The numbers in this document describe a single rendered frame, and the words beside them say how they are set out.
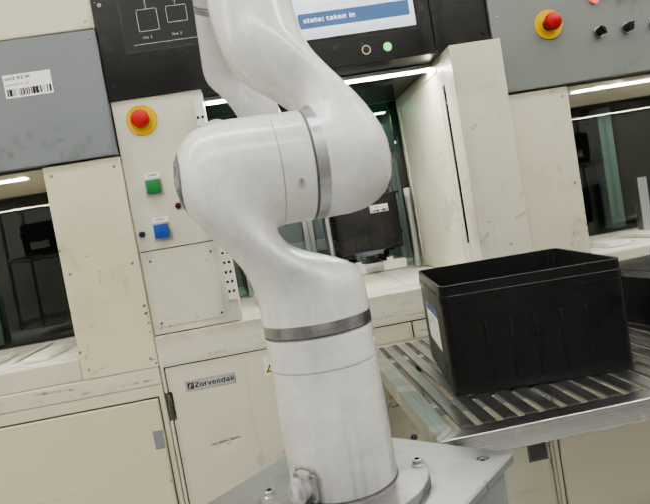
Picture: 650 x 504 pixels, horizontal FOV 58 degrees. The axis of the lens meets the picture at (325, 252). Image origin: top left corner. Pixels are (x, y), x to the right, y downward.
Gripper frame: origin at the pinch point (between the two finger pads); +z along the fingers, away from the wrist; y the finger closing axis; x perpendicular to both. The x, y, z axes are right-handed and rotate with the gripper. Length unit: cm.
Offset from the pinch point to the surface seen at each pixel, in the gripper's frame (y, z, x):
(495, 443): 0, -28, -69
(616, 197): 44, 100, -28
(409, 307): -9.5, 20.5, -29.9
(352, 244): -18, 54, 11
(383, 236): -11, 60, 8
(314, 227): -31, 76, 42
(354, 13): 34.6, 1.2, 19.1
